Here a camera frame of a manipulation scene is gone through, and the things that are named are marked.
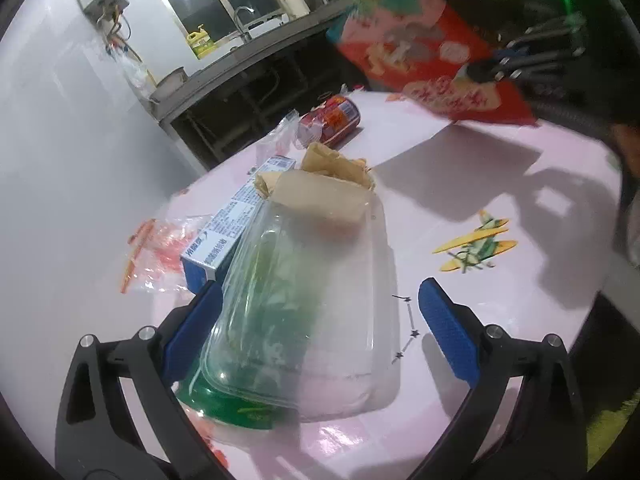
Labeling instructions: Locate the blue white toothpaste box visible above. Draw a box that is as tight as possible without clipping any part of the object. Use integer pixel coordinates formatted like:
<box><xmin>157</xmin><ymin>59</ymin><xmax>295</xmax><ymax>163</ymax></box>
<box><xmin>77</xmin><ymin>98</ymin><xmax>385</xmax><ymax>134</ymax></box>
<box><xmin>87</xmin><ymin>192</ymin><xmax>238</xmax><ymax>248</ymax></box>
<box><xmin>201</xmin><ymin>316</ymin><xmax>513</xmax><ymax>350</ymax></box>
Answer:
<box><xmin>180</xmin><ymin>155</ymin><xmax>297</xmax><ymax>296</ymax></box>

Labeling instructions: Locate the orange clear plastic wrapper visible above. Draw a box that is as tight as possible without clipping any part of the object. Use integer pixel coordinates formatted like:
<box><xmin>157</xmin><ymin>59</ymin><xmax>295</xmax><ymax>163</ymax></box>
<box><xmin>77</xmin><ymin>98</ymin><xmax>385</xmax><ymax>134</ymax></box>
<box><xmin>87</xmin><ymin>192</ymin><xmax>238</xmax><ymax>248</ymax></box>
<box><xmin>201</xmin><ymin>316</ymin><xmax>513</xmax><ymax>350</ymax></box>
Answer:
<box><xmin>119</xmin><ymin>216</ymin><xmax>213</xmax><ymax>296</ymax></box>

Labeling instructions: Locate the hanging clear plastic bag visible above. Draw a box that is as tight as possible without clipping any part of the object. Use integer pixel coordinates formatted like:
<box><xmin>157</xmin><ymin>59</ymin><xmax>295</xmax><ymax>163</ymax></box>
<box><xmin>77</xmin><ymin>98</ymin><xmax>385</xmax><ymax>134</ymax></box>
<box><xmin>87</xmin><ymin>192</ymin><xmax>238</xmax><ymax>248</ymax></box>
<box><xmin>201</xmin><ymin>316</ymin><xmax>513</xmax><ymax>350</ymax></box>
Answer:
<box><xmin>119</xmin><ymin>50</ymin><xmax>152</xmax><ymax>98</ymax></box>

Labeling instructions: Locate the wall electrical box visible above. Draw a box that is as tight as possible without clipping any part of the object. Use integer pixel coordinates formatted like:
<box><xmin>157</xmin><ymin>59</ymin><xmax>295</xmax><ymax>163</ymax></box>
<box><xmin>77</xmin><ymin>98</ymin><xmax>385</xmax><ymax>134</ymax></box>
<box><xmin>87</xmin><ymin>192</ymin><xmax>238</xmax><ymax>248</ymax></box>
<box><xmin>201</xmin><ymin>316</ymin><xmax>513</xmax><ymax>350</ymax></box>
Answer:
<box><xmin>81</xmin><ymin>0</ymin><xmax>132</xmax><ymax>27</ymax></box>

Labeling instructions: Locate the clear plastic bottle green label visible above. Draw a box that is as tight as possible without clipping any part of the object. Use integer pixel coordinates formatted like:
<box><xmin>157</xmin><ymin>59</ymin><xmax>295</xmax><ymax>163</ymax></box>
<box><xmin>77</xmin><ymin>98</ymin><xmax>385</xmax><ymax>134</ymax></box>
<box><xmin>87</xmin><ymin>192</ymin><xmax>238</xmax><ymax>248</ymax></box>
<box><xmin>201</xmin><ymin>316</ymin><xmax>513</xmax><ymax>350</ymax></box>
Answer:
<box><xmin>174</xmin><ymin>372</ymin><xmax>301</xmax><ymax>432</ymax></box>

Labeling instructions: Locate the small clear plastic wrapper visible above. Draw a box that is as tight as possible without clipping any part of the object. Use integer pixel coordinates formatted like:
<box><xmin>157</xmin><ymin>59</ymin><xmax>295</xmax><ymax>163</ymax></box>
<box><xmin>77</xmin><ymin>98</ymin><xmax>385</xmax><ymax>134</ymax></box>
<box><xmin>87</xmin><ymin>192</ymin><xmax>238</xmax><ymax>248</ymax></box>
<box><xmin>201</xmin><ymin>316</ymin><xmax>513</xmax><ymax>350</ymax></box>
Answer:
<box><xmin>254</xmin><ymin>109</ymin><xmax>302</xmax><ymax>162</ymax></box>

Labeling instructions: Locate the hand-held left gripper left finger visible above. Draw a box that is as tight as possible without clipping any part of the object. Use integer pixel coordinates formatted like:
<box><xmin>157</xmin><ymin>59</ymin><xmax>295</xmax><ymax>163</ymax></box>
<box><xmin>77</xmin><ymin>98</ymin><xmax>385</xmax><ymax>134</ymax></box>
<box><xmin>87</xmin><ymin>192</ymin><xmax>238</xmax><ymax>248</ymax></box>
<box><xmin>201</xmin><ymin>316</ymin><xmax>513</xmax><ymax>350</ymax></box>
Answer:
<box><xmin>55</xmin><ymin>280</ymin><xmax>223</xmax><ymax>480</ymax></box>

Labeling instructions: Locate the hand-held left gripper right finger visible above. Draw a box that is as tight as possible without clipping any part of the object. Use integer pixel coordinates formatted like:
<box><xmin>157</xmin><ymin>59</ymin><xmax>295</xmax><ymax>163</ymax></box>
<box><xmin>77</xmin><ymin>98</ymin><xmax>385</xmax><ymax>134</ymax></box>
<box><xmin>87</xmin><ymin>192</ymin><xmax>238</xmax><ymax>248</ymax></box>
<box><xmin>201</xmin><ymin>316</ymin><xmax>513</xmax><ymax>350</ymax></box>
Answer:
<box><xmin>419</xmin><ymin>277</ymin><xmax>587</xmax><ymax>480</ymax></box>

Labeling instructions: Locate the concrete kitchen counter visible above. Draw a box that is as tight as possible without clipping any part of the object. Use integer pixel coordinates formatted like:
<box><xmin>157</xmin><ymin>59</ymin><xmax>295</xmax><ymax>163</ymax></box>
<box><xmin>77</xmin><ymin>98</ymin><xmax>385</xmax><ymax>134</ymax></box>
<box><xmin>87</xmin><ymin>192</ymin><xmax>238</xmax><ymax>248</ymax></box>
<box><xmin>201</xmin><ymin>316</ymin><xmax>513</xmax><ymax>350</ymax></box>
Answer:
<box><xmin>149</xmin><ymin>0</ymin><xmax>386</xmax><ymax>173</ymax></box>

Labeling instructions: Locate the red printed tin can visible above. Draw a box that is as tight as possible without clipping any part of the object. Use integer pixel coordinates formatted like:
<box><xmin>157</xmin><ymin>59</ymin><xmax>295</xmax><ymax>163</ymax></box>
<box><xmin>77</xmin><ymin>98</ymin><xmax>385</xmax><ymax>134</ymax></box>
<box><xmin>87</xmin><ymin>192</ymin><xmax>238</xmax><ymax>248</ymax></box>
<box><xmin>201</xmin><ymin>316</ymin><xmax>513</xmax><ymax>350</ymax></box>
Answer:
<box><xmin>297</xmin><ymin>94</ymin><xmax>362</xmax><ymax>149</ymax></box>

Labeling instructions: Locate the clear plastic clamshell container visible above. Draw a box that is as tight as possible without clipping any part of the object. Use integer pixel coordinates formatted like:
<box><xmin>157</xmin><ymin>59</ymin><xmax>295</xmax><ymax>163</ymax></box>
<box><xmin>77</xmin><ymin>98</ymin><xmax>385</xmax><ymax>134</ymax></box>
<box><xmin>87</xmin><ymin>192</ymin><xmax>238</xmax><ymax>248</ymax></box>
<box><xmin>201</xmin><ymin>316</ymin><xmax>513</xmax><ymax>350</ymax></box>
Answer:
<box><xmin>199</xmin><ymin>199</ymin><xmax>402</xmax><ymax>423</ymax></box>

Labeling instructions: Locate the brown bowl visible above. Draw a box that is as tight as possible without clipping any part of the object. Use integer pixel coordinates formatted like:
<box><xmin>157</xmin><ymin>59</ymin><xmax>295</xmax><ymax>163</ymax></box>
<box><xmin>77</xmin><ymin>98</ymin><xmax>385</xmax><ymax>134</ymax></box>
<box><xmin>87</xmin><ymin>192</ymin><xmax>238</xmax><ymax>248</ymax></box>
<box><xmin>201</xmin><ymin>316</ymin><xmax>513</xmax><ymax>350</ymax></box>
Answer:
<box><xmin>149</xmin><ymin>66</ymin><xmax>189</xmax><ymax>102</ymax></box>

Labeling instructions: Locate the yellow detergent bottle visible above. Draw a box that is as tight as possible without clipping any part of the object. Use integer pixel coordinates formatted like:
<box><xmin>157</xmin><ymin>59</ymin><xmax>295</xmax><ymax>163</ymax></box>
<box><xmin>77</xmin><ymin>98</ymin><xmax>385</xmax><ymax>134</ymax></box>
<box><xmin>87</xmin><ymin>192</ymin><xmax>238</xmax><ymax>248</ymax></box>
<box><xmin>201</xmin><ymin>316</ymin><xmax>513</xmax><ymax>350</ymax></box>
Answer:
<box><xmin>186</xmin><ymin>24</ymin><xmax>219</xmax><ymax>59</ymax></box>

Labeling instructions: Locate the red printed snack bag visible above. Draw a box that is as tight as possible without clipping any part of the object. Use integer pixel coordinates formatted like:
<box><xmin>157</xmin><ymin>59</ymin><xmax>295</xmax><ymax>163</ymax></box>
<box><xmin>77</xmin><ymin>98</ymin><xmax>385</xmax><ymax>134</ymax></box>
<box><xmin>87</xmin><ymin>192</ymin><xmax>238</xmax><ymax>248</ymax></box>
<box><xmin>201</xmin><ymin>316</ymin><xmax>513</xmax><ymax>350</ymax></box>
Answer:
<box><xmin>326</xmin><ymin>0</ymin><xmax>540</xmax><ymax>127</ymax></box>

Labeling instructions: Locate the metal sink faucet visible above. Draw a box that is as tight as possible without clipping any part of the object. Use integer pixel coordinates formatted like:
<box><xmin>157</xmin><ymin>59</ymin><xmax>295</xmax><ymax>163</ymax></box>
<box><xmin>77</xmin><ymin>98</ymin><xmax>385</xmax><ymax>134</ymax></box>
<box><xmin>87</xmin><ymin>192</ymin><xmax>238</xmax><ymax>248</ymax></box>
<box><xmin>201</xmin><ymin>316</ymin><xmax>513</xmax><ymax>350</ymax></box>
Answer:
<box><xmin>233</xmin><ymin>6</ymin><xmax>252</xmax><ymax>42</ymax></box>

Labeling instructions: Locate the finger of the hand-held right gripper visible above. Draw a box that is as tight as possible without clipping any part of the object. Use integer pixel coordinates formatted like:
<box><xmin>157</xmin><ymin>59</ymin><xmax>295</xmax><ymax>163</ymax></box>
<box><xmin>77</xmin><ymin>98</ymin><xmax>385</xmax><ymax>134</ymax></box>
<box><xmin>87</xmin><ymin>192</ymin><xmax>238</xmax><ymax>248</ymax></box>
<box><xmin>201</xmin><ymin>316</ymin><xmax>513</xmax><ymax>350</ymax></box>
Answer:
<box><xmin>469</xmin><ymin>46</ymin><xmax>587</xmax><ymax>84</ymax></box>
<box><xmin>492</xmin><ymin>11</ymin><xmax>587</xmax><ymax>62</ymax></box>

